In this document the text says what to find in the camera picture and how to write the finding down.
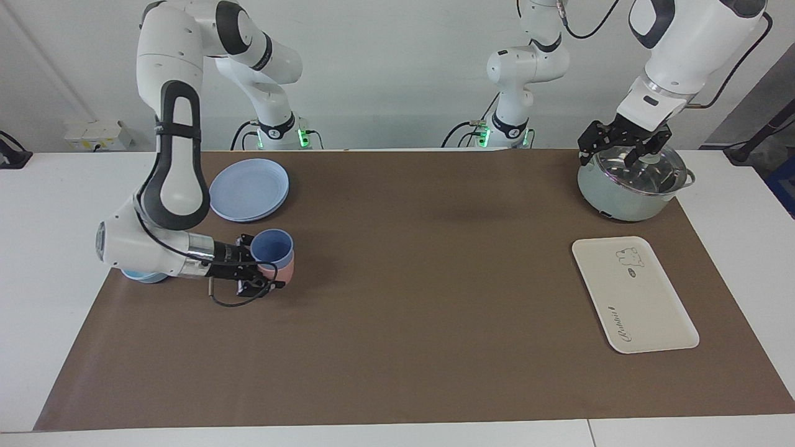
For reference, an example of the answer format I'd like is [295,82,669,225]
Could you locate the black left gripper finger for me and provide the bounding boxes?
[624,132,671,168]
[579,122,612,166]

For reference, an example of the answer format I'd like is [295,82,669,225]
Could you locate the blue ribbed cup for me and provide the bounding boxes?
[250,228,294,269]

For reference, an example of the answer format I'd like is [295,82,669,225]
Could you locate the pink cup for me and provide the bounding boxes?
[258,248,296,287]

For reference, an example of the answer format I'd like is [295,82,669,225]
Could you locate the cream tray with rabbit print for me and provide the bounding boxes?
[571,236,700,354]

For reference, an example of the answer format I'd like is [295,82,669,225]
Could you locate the glass pot lid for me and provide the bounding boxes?
[593,144,688,197]

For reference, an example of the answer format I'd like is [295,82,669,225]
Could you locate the light blue plate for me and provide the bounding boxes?
[209,158,290,223]

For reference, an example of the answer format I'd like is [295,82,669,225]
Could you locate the pale green electric pot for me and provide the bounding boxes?
[577,144,696,223]

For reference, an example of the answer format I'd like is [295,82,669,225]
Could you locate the light blue bowl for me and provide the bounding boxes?
[121,267,168,284]

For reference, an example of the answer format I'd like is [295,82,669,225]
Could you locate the blue box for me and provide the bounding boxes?
[766,155,795,219]

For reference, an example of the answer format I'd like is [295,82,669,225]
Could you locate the brown paper table mat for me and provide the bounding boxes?
[34,149,795,432]

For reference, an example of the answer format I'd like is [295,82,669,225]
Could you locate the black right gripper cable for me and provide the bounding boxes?
[208,261,280,309]

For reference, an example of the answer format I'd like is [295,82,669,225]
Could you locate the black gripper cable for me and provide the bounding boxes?
[559,0,775,110]
[208,261,280,309]

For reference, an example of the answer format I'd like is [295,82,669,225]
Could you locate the black stand with cable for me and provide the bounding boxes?
[724,115,795,166]

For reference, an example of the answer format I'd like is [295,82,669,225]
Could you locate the black base cables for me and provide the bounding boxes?
[230,117,325,151]
[441,93,499,150]

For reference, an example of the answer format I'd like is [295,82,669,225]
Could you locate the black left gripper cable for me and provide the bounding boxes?
[559,0,775,110]

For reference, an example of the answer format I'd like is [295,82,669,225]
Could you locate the white wall power strip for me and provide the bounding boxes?
[64,120,134,151]

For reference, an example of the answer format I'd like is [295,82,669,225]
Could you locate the black clamp with cable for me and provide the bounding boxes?
[0,130,33,169]

